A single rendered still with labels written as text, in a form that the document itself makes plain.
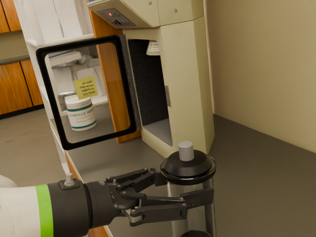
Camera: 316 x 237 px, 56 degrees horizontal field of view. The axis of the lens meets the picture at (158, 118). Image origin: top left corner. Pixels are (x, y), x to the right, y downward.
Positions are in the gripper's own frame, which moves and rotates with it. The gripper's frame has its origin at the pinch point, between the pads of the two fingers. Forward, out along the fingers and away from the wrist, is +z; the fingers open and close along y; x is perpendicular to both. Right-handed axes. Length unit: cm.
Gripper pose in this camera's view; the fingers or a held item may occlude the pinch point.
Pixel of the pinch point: (187, 185)
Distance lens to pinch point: 60.9
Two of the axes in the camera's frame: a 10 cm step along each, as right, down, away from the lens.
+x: -0.6, 9.7, 2.5
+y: -4.6, -2.5, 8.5
